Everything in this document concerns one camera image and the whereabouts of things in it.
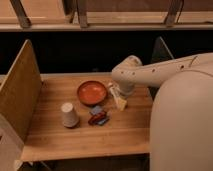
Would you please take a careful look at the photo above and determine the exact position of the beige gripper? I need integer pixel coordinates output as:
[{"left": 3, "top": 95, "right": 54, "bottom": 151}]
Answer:
[{"left": 108, "top": 81, "right": 135, "bottom": 111}]

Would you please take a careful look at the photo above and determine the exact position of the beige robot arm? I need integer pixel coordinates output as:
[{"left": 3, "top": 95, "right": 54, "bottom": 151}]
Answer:
[{"left": 111, "top": 52, "right": 213, "bottom": 171}]

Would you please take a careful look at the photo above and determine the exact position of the blue packet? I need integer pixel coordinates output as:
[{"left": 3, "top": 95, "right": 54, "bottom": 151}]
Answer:
[{"left": 90, "top": 106, "right": 103, "bottom": 115}]

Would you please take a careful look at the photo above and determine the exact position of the orange bowl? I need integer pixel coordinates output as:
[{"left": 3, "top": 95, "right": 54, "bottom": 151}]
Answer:
[{"left": 77, "top": 81, "right": 107, "bottom": 106}]

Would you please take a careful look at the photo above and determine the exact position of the upside-down white paper cup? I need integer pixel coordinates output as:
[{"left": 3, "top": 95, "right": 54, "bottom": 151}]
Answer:
[{"left": 61, "top": 102, "right": 79, "bottom": 128}]

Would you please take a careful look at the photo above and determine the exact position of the right dark side panel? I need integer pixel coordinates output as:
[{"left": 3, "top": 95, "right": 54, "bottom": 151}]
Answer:
[{"left": 151, "top": 36, "right": 174, "bottom": 63}]

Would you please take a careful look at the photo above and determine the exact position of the left wooden side panel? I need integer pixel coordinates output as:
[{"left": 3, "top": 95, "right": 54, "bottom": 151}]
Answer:
[{"left": 0, "top": 39, "right": 43, "bottom": 171}]

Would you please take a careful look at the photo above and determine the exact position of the wooden shelf frame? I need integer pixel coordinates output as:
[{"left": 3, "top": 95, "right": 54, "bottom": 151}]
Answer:
[{"left": 0, "top": 0, "right": 213, "bottom": 32}]

